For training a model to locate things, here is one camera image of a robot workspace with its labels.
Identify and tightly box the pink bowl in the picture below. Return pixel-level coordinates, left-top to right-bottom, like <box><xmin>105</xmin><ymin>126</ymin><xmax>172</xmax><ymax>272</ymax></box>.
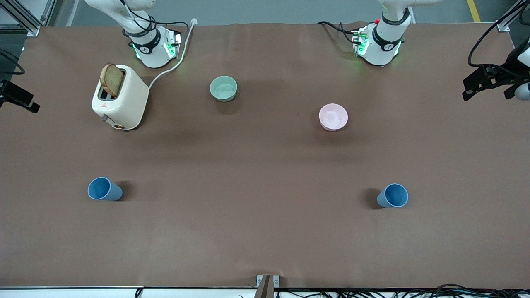
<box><xmin>318</xmin><ymin>103</ymin><xmax>349</xmax><ymax>132</ymax></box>

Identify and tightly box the blue ribbed plastic cup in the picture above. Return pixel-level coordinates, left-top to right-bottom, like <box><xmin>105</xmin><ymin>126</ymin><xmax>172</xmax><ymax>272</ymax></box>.
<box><xmin>87</xmin><ymin>177</ymin><xmax>123</xmax><ymax>202</ymax></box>
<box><xmin>377</xmin><ymin>183</ymin><xmax>409</xmax><ymax>209</ymax></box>

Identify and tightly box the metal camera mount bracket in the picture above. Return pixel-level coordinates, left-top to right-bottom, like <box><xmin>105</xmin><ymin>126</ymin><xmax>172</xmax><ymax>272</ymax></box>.
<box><xmin>256</xmin><ymin>274</ymin><xmax>281</xmax><ymax>298</ymax></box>

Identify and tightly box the brown paper table cover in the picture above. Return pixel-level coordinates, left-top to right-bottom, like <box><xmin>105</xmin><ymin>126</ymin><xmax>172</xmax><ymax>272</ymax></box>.
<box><xmin>0</xmin><ymin>21</ymin><xmax>530</xmax><ymax>289</ymax></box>

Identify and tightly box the aluminium frame profile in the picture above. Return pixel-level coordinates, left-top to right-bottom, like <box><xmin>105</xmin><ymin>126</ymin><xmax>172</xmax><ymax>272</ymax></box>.
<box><xmin>497</xmin><ymin>0</ymin><xmax>524</xmax><ymax>33</ymax></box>
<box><xmin>0</xmin><ymin>0</ymin><xmax>57</xmax><ymax>37</ymax></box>

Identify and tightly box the white toaster power cable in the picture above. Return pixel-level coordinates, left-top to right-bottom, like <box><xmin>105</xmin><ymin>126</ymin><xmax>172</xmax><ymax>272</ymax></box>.
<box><xmin>148</xmin><ymin>18</ymin><xmax>198</xmax><ymax>89</ymax></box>

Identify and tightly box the cream white toaster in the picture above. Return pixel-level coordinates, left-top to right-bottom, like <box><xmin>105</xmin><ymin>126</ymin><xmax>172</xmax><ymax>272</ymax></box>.
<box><xmin>91</xmin><ymin>64</ymin><xmax>149</xmax><ymax>131</ymax></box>

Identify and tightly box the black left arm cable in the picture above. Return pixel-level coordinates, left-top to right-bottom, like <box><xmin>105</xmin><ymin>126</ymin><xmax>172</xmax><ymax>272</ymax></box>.
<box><xmin>467</xmin><ymin>0</ymin><xmax>530</xmax><ymax>70</ymax></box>

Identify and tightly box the green bowl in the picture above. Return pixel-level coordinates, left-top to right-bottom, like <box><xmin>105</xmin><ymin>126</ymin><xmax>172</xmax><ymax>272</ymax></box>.
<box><xmin>209</xmin><ymin>75</ymin><xmax>238</xmax><ymax>102</ymax></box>

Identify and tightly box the black arm base cable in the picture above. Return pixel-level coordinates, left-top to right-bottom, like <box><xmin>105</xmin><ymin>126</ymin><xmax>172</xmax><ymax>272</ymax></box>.
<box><xmin>318</xmin><ymin>20</ymin><xmax>359</xmax><ymax>44</ymax></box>
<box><xmin>120</xmin><ymin>0</ymin><xmax>189</xmax><ymax>38</ymax></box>

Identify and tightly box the brown bread slice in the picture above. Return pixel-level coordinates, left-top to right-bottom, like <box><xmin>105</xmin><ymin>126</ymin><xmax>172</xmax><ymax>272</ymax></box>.
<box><xmin>100</xmin><ymin>63</ymin><xmax>125</xmax><ymax>98</ymax></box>

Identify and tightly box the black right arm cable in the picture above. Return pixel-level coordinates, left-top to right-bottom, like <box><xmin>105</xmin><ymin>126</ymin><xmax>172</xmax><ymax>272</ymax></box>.
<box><xmin>0</xmin><ymin>48</ymin><xmax>26</xmax><ymax>76</ymax></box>

